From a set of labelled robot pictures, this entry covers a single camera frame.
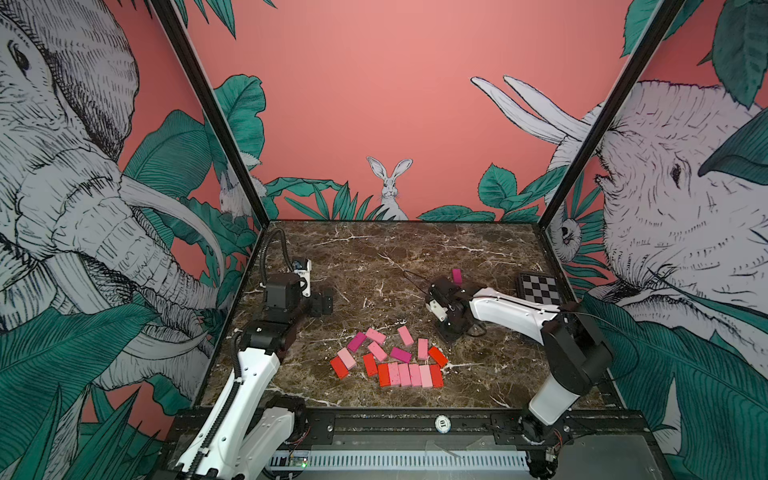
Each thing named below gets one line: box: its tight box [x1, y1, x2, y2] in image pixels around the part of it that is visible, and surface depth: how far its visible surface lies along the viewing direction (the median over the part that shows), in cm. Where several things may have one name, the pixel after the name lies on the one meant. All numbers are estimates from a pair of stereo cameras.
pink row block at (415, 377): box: [408, 363, 422, 387], surface depth 84 cm
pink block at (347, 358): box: [337, 347, 357, 370], surface depth 87 cm
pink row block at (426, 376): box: [419, 365, 433, 388], surface depth 84 cm
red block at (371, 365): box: [363, 353, 378, 377], surface depth 85 cm
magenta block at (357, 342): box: [347, 332, 367, 353], surface depth 90 cm
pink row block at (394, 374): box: [388, 362, 401, 386], surface depth 83 cm
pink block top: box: [365, 328, 387, 345], surface depth 92 cm
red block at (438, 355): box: [428, 346, 448, 368], surface depth 88 cm
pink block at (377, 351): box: [367, 341, 388, 362], surface depth 88 cm
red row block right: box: [429, 364, 444, 388], surface depth 84 cm
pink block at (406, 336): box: [397, 325, 414, 346], surface depth 92 cm
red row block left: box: [377, 363, 391, 387], surface depth 83 cm
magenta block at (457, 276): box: [452, 268, 463, 285], surface depth 106 cm
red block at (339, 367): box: [330, 356, 349, 380], surface depth 85 cm
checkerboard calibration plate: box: [517, 272, 561, 305], surface depth 100 cm
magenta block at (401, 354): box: [390, 347, 413, 363], surface depth 88 cm
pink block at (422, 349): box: [417, 338, 429, 361], surface depth 88 cm
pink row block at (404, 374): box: [398, 363, 412, 387], surface depth 84 cm
